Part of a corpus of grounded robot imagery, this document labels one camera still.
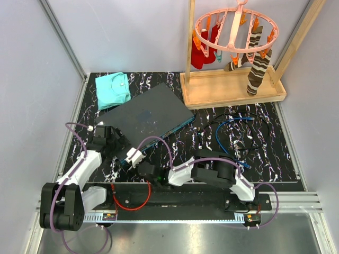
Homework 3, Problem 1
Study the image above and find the red cable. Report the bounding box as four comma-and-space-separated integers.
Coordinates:
111, 179, 152, 211

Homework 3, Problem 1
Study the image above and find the dark grey network switch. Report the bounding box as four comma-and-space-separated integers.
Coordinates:
95, 83, 194, 164

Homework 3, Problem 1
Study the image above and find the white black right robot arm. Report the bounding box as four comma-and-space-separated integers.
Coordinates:
137, 150, 260, 211

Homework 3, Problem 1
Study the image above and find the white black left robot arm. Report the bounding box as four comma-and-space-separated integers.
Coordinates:
39, 122, 130, 232

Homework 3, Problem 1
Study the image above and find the folded teal cloth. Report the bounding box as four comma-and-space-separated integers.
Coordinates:
95, 72, 131, 111

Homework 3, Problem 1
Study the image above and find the wooden rack with tray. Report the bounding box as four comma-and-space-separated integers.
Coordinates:
180, 1, 326, 109

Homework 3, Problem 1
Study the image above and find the red sock left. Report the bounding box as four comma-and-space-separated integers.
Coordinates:
191, 39, 208, 69

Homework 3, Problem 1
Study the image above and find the red sock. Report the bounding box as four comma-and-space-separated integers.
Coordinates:
191, 39, 208, 69
202, 25, 219, 64

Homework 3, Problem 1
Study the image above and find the red sock right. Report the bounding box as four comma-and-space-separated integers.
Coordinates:
202, 25, 219, 64

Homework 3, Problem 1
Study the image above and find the brown striped sock long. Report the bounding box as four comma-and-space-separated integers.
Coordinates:
247, 49, 272, 96

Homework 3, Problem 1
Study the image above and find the pink round clip hanger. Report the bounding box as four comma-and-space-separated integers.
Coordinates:
192, 1, 279, 63

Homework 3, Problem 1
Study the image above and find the brown striped sock rear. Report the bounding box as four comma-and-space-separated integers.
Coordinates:
224, 26, 264, 72

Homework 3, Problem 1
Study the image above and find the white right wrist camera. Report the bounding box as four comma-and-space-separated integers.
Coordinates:
124, 148, 145, 168

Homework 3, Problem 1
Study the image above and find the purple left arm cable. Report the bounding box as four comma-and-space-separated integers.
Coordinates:
49, 122, 113, 252

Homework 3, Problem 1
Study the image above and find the blue cable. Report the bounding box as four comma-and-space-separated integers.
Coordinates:
215, 116, 255, 170

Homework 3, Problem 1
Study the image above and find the black cable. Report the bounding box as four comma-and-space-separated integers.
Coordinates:
206, 111, 274, 157

